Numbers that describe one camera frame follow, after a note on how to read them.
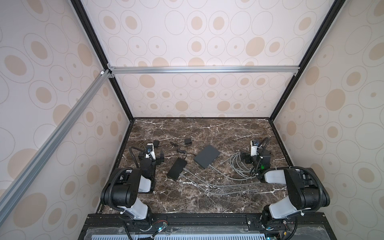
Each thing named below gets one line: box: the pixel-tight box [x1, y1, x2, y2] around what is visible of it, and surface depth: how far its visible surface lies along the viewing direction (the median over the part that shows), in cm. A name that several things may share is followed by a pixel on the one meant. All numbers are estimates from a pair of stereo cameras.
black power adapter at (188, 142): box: [184, 138, 192, 146], surface depth 108 cm
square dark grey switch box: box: [193, 144, 221, 169], surface depth 100 cm
